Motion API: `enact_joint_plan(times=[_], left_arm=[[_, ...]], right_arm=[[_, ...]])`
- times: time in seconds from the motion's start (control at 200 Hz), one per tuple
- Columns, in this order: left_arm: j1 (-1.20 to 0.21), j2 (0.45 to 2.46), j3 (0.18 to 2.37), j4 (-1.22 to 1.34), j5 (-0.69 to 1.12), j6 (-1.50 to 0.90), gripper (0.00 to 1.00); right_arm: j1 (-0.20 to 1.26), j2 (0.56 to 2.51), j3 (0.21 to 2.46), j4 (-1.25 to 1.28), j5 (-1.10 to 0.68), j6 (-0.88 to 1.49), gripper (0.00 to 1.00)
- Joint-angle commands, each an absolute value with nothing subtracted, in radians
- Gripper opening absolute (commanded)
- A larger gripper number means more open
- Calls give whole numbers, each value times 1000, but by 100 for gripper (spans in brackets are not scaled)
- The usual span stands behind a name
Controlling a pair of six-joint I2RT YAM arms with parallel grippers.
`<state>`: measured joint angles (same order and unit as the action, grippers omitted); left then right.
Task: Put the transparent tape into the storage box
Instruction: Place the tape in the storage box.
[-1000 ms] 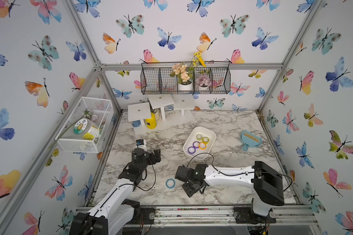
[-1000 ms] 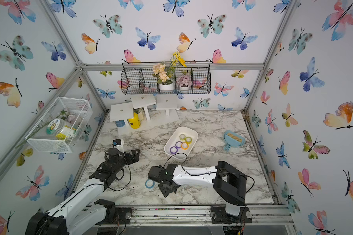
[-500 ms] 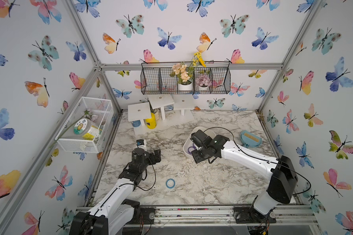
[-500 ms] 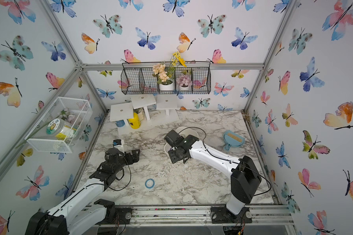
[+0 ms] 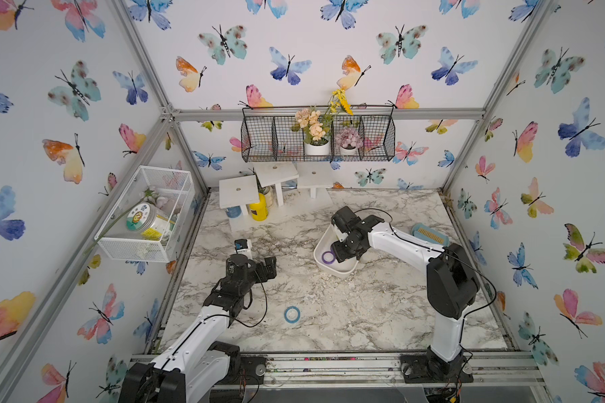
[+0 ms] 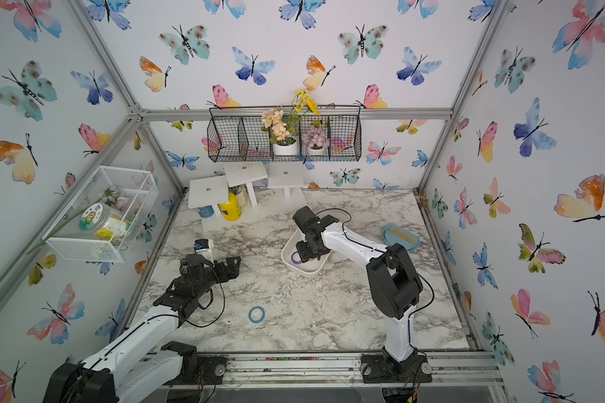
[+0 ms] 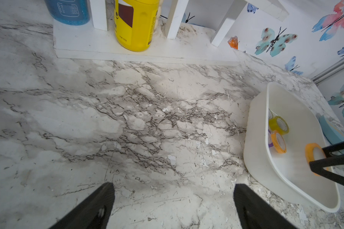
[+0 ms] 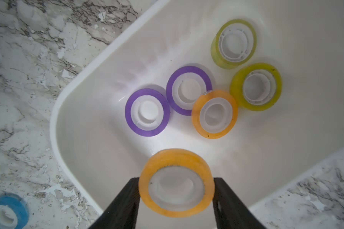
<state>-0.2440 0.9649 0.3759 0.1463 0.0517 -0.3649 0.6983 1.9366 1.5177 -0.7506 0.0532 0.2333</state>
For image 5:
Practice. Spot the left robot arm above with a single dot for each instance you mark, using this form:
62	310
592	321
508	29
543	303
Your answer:
198	360

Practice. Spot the teal brush dish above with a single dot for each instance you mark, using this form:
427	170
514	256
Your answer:
429	235

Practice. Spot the black wire wall basket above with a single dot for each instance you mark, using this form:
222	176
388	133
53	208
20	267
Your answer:
266	135

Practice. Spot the yellow bottle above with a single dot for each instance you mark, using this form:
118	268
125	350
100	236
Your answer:
259	210

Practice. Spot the white storage box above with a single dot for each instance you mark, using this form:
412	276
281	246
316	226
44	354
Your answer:
339	269

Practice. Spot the white stool right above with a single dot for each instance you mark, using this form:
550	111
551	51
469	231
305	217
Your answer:
314	176

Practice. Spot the purple tape roll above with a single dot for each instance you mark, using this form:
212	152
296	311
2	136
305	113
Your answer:
328	257

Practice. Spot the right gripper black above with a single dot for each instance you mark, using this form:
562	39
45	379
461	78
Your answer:
339	253

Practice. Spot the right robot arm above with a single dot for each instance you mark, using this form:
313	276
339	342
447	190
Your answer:
451	280

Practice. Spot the round tin in box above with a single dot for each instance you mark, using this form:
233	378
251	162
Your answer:
145	217

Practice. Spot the blue tape roll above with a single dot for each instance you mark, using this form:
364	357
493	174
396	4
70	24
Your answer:
292	315

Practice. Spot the white stool left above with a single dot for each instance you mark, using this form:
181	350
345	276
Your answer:
239	192

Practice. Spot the yellow artificial flower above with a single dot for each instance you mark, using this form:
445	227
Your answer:
338	103

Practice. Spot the clear acrylic wall box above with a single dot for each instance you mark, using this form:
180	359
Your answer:
170	190

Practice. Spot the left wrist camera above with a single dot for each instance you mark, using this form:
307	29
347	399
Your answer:
243	246

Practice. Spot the white pot purple flowers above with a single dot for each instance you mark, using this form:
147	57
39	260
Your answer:
350	141

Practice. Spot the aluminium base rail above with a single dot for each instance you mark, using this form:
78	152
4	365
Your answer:
359	370

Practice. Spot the blue cup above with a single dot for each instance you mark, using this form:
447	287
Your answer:
233	212

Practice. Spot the white stool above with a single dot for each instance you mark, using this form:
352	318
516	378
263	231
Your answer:
314	176
239	192
274	174

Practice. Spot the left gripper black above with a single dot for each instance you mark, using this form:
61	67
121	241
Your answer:
270	269

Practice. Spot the white pot peach flowers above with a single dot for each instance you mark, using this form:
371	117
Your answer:
310	122

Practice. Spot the white stool middle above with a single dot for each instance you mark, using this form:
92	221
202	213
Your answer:
274	174

